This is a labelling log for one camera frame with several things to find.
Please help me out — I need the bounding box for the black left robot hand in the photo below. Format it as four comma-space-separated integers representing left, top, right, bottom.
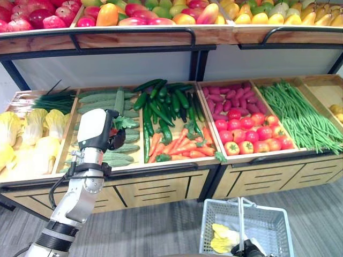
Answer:
77, 108, 126, 151

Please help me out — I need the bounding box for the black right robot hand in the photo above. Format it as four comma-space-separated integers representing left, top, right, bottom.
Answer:
230, 238, 267, 257

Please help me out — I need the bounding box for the grey plastic shopping basket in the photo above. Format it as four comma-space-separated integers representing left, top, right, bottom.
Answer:
199, 196, 292, 257

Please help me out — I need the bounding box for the red vegetable with green leaves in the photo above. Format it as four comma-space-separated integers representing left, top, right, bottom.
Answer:
110, 115, 140, 137

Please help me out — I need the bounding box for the yellow napa cabbage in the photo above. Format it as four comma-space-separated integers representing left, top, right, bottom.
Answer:
210, 223, 241, 254
33, 135, 61, 174
0, 111, 24, 147
0, 143, 16, 172
23, 108, 48, 147
44, 109, 71, 142

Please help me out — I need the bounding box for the green onion bundle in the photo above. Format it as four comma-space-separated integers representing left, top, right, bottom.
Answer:
10, 79, 78, 115

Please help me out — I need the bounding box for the dark green smooth cucumber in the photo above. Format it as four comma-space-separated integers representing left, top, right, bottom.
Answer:
175, 89, 190, 109
159, 119, 173, 142
150, 79, 168, 100
149, 101, 175, 127
143, 123, 151, 164
143, 103, 155, 137
192, 92, 206, 123
187, 92, 196, 121
133, 79, 164, 92
171, 93, 181, 113
133, 91, 148, 112
166, 82, 193, 92

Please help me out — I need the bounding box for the narrow wooden produce stand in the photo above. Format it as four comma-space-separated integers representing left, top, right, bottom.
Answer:
197, 25, 343, 201

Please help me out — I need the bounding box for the wide wooden produce stand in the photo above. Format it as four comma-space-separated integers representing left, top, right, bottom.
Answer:
0, 26, 223, 222

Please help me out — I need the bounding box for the red mango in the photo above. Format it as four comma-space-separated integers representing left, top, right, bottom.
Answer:
147, 17, 176, 26
125, 3, 150, 17
118, 17, 148, 27
77, 16, 96, 27
84, 5, 101, 19

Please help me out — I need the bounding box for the red apple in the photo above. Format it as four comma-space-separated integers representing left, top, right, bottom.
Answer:
42, 15, 67, 29
0, 6, 12, 24
28, 9, 53, 29
55, 6, 76, 26
7, 18, 34, 32
61, 0, 82, 11

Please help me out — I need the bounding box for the orange yellow mango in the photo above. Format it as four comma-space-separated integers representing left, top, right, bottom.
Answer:
172, 13, 196, 25
196, 3, 220, 25
95, 3, 119, 27

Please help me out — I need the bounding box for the green mango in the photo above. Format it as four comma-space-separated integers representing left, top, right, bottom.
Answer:
152, 5, 172, 19

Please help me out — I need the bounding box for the green long beans pile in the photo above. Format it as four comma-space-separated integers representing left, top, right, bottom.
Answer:
258, 80, 343, 156

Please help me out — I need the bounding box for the pale green pear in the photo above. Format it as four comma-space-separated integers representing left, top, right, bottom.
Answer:
269, 2, 290, 17

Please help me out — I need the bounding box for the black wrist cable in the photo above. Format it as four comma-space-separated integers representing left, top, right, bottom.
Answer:
49, 160, 78, 210

